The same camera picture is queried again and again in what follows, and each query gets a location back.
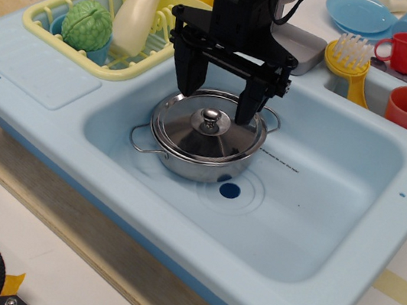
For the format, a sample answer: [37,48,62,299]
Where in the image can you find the yellow dish brush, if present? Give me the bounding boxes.
[324,33,375,109]

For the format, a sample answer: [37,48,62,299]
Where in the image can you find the light blue toy sink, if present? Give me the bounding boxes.
[0,11,407,305]

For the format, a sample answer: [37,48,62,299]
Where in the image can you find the light blue plate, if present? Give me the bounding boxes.
[325,0,398,34]

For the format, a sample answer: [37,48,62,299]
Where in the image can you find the stainless steel pot lid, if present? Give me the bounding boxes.
[151,89,268,164]

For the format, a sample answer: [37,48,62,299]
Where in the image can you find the green toy cabbage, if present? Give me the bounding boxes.
[61,0,112,52]

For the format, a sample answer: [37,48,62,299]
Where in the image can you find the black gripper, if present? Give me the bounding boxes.
[171,0,298,125]

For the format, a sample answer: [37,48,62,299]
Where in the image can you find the yellow tape piece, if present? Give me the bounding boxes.
[0,273,26,297]

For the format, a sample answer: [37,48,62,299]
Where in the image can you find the grey toy utensil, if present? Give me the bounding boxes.
[370,57,407,83]

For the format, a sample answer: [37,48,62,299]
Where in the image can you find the cream plastic bottle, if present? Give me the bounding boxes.
[111,0,160,57]

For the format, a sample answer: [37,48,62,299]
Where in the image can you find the yellow dish rack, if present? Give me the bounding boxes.
[22,0,212,81]

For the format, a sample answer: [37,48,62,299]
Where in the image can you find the cream toy item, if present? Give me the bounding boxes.
[377,0,407,13]

